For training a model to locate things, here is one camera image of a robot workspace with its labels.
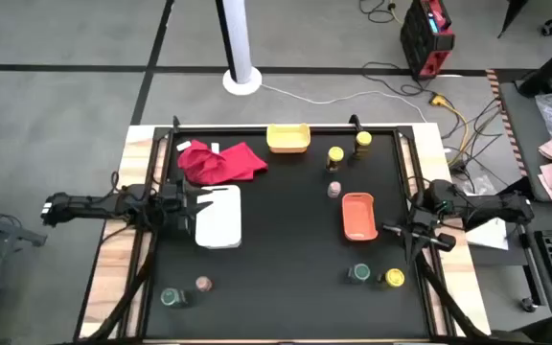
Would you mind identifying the green-lid glass spice jar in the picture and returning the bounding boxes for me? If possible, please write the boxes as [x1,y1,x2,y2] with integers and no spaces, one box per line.
[347,263,372,285]
[160,287,191,309]

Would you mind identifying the yellow extension cord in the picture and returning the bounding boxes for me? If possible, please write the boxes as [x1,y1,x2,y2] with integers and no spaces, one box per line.
[429,93,471,167]

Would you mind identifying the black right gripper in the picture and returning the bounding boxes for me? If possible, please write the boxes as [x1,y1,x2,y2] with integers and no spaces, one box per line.
[382,210,457,265]

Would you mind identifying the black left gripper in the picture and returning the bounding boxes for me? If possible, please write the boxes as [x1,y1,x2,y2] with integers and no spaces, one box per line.
[160,180,216,236]

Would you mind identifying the red black equipment case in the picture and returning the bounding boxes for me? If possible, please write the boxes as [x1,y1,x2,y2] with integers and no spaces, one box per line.
[399,0,456,81]

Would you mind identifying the grey side desk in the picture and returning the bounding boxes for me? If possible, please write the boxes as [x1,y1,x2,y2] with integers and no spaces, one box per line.
[497,80,552,203]

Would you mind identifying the orange plastic bin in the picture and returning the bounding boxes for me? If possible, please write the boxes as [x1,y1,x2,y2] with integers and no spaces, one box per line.
[341,192,380,242]

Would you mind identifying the red cloth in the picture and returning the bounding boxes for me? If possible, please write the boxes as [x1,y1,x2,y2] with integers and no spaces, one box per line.
[176,139,269,187]

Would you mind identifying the black desk leg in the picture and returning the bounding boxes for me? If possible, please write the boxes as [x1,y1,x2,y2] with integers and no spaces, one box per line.
[517,31,552,98]

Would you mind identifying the white floor cable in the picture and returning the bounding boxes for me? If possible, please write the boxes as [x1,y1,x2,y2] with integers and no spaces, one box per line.
[260,83,428,124]

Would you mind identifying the black aluminium table frame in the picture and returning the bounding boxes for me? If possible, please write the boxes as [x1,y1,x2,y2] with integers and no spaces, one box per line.
[75,114,494,345]

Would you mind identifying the black caster leg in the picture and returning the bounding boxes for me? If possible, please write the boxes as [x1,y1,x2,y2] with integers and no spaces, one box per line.
[495,0,552,38]

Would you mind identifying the white paper sheet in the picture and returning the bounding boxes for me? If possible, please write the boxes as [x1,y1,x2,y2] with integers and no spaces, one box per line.
[465,218,510,252]

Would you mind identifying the yellow-lid dark spice jar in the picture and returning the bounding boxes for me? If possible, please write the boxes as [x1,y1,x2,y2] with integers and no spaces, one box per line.
[324,146,346,174]
[352,130,374,160]
[377,267,406,289]

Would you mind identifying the dark grey desk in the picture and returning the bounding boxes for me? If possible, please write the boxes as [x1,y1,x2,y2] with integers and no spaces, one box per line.
[515,200,552,320]

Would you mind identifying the white plastic bin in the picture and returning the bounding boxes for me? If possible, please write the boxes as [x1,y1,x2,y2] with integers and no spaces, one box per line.
[194,184,243,250]

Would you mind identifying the black cable bundle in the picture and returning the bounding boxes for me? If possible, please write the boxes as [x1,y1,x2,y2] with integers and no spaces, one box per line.
[441,97,505,179]

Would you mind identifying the white tower fan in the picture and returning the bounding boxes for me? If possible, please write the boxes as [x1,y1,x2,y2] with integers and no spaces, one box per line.
[215,0,264,97]

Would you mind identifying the black coiled floor cable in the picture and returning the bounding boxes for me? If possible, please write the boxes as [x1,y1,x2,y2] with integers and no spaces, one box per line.
[357,0,404,25]

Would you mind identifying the yellow plastic bin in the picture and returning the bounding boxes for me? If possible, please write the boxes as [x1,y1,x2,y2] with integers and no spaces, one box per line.
[265,123,312,154]

